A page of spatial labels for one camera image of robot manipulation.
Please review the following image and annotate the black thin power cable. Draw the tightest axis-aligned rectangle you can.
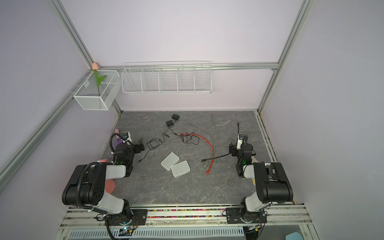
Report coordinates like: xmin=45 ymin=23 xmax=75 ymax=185
xmin=136 ymin=125 xmax=178 ymax=164

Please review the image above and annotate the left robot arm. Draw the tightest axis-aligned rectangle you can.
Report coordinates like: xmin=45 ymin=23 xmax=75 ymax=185
xmin=62 ymin=132 xmax=145 ymax=226

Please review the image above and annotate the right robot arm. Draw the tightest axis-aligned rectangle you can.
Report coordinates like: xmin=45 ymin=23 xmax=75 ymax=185
xmin=229 ymin=134 xmax=294 ymax=223

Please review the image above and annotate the black power adapter near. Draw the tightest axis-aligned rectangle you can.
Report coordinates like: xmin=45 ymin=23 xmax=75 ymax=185
xmin=166 ymin=120 xmax=174 ymax=128

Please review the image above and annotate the black power adapter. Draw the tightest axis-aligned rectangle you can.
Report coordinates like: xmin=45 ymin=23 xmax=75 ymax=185
xmin=166 ymin=120 xmax=174 ymax=128
xmin=172 ymin=114 xmax=180 ymax=121

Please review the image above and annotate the pink watering can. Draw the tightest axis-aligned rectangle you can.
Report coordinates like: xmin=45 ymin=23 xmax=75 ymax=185
xmin=105 ymin=165 xmax=116 ymax=194

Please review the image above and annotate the black power adapter far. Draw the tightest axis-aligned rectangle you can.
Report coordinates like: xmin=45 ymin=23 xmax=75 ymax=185
xmin=172 ymin=114 xmax=180 ymax=121

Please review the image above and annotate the white mesh box basket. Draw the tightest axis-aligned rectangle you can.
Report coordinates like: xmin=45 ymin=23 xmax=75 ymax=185
xmin=74 ymin=70 xmax=122 ymax=111

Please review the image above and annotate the artificial tulip flower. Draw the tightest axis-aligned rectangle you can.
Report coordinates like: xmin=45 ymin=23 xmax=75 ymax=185
xmin=92 ymin=63 xmax=107 ymax=97

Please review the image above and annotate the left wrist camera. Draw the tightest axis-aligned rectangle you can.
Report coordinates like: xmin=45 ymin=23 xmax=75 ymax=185
xmin=121 ymin=132 xmax=133 ymax=145

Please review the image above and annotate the purple trowel pink handle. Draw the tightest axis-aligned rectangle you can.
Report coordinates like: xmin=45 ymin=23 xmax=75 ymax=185
xmin=115 ymin=129 xmax=123 ymax=144

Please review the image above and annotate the thick black cable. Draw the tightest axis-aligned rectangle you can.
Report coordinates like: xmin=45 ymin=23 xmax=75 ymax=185
xmin=200 ymin=122 xmax=241 ymax=163

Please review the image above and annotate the red ethernet cable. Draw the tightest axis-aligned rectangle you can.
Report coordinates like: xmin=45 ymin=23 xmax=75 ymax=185
xmin=178 ymin=133 xmax=216 ymax=175

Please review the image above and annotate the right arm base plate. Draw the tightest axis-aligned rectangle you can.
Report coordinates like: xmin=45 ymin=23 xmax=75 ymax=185
xmin=224 ymin=207 xmax=267 ymax=224

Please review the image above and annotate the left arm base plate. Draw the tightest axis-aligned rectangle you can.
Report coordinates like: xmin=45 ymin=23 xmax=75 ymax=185
xmin=106 ymin=209 xmax=148 ymax=226

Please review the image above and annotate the white wire shelf basket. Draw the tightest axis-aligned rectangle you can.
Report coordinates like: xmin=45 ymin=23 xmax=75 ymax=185
xmin=121 ymin=61 xmax=213 ymax=94

